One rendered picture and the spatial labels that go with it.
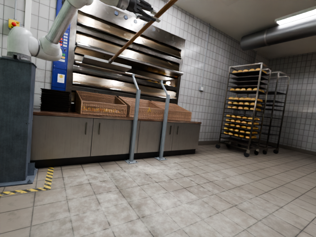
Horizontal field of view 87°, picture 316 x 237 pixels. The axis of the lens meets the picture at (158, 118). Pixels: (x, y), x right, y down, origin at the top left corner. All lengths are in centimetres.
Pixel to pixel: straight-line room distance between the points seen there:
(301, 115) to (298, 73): 115
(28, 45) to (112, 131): 113
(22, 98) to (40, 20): 119
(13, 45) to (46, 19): 95
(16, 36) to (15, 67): 24
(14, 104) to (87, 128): 69
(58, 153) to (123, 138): 73
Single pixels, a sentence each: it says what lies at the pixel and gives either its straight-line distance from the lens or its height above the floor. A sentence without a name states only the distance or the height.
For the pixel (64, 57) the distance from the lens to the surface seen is 253.
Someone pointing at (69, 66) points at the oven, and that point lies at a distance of 255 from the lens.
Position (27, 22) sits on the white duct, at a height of 154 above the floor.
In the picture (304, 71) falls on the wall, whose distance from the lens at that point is 595.
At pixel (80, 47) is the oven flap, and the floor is 140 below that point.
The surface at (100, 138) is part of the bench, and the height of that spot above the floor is 31.
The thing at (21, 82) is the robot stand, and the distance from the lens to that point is 174.
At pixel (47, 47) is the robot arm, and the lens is 184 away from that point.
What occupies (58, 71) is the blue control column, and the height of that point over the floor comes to 106.
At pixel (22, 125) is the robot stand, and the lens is 175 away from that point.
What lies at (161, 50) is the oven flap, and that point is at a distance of 312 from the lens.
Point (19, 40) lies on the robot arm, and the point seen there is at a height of 115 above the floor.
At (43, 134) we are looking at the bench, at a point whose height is 36.
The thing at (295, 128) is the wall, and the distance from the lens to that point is 579.
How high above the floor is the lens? 76
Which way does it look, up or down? 4 degrees down
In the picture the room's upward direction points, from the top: 7 degrees clockwise
